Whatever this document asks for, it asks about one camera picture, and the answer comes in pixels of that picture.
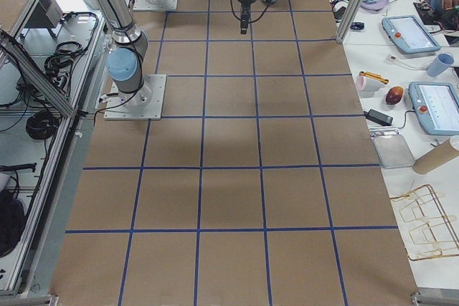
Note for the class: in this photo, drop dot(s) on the small blue black device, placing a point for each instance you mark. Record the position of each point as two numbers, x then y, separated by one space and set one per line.
357 26

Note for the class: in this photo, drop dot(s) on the purple plate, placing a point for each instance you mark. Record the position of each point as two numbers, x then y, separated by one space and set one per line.
374 6

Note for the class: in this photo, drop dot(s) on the yellow tool bar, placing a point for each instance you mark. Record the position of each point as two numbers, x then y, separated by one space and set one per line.
375 77

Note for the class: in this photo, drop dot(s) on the upper blue teach pendant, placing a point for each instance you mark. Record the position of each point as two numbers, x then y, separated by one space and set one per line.
409 35

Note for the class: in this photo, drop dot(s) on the blue teach pendant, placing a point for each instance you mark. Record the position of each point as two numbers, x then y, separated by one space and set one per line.
409 35
436 107

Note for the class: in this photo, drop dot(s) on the red apple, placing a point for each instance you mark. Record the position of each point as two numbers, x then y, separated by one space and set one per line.
394 95

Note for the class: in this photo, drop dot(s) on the black power adapter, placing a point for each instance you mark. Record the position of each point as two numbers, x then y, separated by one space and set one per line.
378 117

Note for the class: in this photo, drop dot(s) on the light blue plastic cup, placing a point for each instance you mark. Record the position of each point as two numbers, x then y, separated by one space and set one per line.
441 63

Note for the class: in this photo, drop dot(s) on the metal tray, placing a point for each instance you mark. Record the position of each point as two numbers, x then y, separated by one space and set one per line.
391 147

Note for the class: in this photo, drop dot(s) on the lower blue teach pendant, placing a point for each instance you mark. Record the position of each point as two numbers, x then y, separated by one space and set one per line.
436 107

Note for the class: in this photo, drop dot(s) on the grey control box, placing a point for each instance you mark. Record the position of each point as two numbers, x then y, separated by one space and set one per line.
47 14

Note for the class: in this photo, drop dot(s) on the cardboard tube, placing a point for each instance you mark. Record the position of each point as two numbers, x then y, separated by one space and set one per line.
438 156

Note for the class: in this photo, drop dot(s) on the aluminium frame post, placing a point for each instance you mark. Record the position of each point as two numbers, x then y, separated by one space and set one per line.
353 1

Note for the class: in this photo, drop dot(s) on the white adapter with cable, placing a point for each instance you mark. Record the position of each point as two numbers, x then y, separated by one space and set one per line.
401 63

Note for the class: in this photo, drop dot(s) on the gold wire rack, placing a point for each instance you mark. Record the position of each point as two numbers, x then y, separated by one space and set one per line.
428 230

